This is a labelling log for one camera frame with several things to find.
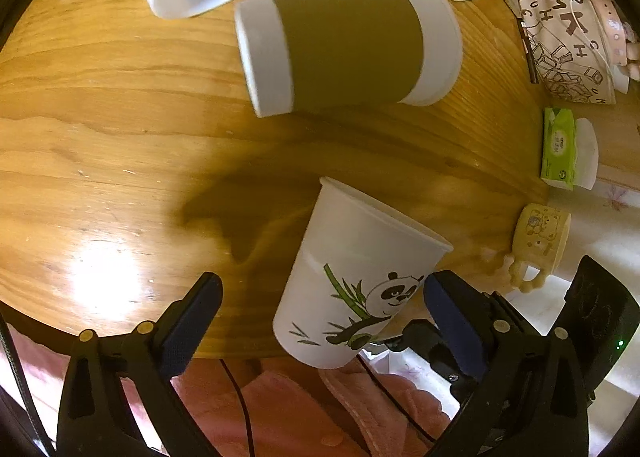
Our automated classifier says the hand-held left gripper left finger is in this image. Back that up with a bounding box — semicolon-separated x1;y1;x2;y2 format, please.
56;272;224;457

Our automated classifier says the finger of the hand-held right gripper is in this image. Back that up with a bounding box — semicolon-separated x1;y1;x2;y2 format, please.
382;318;474;388

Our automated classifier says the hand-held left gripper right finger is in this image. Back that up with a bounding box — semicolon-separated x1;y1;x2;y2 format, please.
423;270;594;457

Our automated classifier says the white panda print cup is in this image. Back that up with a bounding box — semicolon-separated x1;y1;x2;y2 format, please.
272;176;454;369

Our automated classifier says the white cup with olive sleeve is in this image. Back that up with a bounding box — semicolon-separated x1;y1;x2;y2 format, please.
234;0;463;118

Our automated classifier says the yellow bear mug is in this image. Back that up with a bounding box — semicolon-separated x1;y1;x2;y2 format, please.
505;203;572;293

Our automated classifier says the pink fleece cloth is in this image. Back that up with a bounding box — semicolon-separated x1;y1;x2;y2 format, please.
0;322;453;457

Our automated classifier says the green tissue packet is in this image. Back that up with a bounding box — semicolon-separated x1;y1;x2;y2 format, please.
540;107;599;190

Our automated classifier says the letter print cloth pouch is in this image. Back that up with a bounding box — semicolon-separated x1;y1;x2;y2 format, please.
517;0;618;107

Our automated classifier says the black cable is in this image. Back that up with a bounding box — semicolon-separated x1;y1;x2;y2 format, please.
357;356;437;444
219;359;257;457

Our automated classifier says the grey braided cable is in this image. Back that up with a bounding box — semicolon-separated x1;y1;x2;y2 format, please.
0;309;55;457

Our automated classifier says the white cord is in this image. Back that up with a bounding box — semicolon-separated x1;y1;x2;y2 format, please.
569;0;615;75

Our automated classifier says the pink dotted strap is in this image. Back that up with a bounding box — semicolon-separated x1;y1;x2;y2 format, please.
597;0;630;69

